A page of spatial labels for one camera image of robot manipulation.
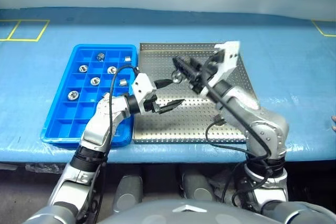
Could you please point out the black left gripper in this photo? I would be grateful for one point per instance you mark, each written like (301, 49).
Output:
(151, 103)

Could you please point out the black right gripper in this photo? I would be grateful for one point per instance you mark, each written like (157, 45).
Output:
(198, 77)

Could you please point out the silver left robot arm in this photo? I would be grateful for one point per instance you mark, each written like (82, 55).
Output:
(97, 129)

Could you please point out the perforated steel tray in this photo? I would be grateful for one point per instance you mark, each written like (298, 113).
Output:
(168, 129)

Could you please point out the blue plastic compartment tray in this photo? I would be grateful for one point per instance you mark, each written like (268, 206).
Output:
(65, 127)

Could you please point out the person's bare hand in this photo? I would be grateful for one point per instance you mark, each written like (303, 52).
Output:
(334, 123)

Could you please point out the dark rounded grey shape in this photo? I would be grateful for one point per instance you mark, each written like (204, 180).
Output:
(128, 192)
(195, 188)

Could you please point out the grey robot torso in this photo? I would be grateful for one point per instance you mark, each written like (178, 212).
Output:
(157, 213)

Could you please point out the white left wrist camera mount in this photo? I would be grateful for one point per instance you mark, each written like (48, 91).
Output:
(141, 87)

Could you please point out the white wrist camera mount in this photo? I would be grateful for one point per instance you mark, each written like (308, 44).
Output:
(229, 56)
(141, 87)

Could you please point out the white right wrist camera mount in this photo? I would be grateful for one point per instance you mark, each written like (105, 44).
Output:
(229, 56)

